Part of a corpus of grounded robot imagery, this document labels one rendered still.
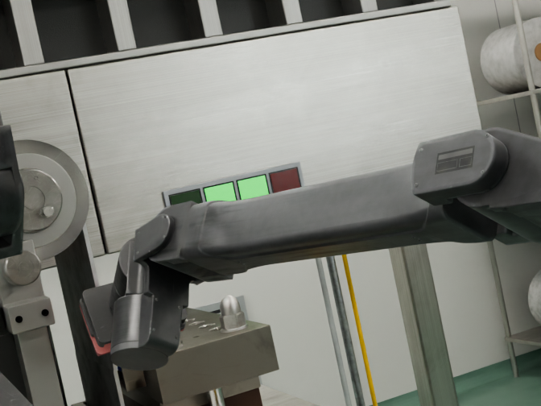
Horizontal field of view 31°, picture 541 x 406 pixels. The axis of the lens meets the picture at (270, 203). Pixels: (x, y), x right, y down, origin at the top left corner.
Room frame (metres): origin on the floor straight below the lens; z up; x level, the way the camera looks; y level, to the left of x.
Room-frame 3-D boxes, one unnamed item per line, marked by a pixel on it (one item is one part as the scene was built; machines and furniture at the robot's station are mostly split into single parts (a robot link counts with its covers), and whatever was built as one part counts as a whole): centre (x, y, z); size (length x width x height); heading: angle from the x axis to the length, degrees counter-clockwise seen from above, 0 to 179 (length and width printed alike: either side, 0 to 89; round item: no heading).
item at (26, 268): (1.11, 0.29, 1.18); 0.04 x 0.02 x 0.04; 113
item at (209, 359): (1.42, 0.18, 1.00); 0.40 x 0.16 x 0.06; 23
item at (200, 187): (1.65, 0.05, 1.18); 0.25 x 0.01 x 0.07; 113
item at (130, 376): (1.35, 0.26, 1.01); 0.23 x 0.03 x 0.05; 23
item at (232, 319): (1.29, 0.08, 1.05); 0.04 x 0.04 x 0.04
